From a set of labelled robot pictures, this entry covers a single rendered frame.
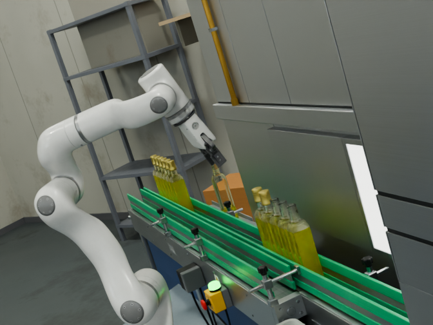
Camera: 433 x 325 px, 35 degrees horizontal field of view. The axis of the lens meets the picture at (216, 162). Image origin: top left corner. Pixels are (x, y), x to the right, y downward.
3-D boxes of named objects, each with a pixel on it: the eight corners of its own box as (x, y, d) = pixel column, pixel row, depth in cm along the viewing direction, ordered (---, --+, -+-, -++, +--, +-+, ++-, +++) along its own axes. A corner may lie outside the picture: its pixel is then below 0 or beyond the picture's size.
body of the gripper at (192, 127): (197, 106, 187) (221, 137, 191) (185, 106, 197) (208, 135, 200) (177, 123, 186) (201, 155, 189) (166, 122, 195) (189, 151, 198)
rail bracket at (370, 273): (399, 296, 183) (387, 251, 180) (379, 306, 181) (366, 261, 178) (390, 292, 187) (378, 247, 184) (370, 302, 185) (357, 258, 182)
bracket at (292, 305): (308, 315, 202) (302, 294, 200) (281, 328, 199) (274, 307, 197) (302, 311, 205) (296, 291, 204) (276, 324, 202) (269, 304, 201)
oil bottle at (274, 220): (308, 273, 214) (290, 211, 210) (293, 280, 213) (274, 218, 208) (299, 269, 220) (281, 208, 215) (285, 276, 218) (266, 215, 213)
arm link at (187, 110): (193, 99, 187) (200, 108, 188) (183, 98, 195) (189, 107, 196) (171, 118, 185) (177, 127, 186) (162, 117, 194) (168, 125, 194)
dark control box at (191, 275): (207, 285, 264) (200, 266, 262) (188, 294, 261) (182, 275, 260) (200, 280, 272) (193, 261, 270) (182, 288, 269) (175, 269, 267)
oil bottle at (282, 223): (317, 278, 209) (298, 214, 204) (301, 285, 207) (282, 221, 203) (308, 273, 214) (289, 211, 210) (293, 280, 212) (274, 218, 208)
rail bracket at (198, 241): (209, 260, 253) (198, 227, 251) (192, 268, 251) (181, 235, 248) (205, 258, 257) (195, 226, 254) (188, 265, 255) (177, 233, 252)
